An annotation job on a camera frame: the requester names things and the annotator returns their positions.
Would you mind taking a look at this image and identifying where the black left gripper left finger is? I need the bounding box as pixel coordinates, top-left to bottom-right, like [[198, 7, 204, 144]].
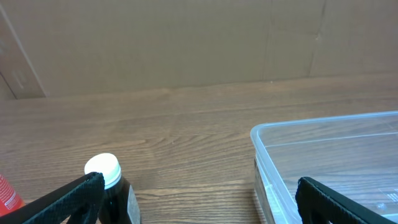
[[1, 172, 104, 224]]

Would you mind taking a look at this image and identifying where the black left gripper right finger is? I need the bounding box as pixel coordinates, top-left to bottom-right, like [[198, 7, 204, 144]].
[[295, 177, 394, 224]]

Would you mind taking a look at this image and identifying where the dark bottle white cap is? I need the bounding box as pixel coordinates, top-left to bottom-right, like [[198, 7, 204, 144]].
[[85, 153, 142, 224]]

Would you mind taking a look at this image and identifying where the orange tube white cap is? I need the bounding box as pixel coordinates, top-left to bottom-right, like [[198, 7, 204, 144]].
[[0, 175, 25, 216]]

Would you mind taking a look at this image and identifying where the clear plastic container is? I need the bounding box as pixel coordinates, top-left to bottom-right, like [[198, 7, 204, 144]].
[[250, 111, 397, 223]]

